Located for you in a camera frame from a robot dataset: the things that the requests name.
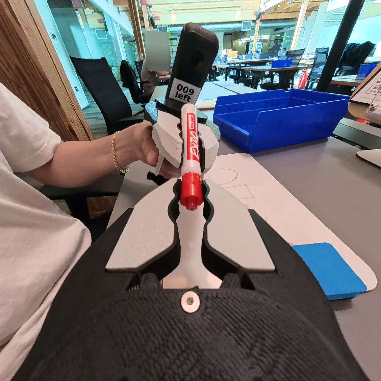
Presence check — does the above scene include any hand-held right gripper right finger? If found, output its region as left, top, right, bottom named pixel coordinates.
left=201, top=179, right=276, bottom=280

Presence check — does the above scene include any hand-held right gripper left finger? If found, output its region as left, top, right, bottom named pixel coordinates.
left=105, top=179, right=181, bottom=280

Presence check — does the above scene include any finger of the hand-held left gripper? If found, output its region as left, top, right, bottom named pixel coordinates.
left=151, top=111, right=183, bottom=168
left=198, top=123, right=220, bottom=174

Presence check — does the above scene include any red dry-erase marker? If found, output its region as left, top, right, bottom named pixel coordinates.
left=180, top=103, right=201, bottom=177

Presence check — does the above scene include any red marker cap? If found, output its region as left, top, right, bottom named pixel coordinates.
left=179, top=172, right=204, bottom=211

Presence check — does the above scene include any white whiteboard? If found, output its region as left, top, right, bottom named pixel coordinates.
left=107, top=153, right=377, bottom=293

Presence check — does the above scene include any blue storage bin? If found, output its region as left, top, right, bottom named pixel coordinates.
left=213, top=88, right=350, bottom=154

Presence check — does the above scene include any blue whiteboard eraser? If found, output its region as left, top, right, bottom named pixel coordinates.
left=291, top=242, right=368, bottom=301

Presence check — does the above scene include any person's left hand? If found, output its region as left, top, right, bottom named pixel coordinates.
left=132, top=122, right=181, bottom=180

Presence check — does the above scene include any black office chair with jacket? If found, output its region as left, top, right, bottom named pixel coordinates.
left=120, top=60, right=147, bottom=104

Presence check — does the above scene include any black metal pole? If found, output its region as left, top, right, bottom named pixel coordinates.
left=315, top=0, right=366, bottom=93

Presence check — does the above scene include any instruction sheet on stand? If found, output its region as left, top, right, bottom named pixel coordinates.
left=347, top=62, right=381, bottom=126

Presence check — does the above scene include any white clipboard stand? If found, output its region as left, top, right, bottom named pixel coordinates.
left=356, top=148, right=381, bottom=168

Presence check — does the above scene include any clipboard instruction sheet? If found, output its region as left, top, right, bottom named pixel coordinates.
left=351, top=63, right=381, bottom=107

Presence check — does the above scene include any gold chain bracelet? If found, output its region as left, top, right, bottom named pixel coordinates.
left=111, top=130, right=130, bottom=174

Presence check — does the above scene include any wooden post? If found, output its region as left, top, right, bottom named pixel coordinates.
left=0, top=0, right=93, bottom=142

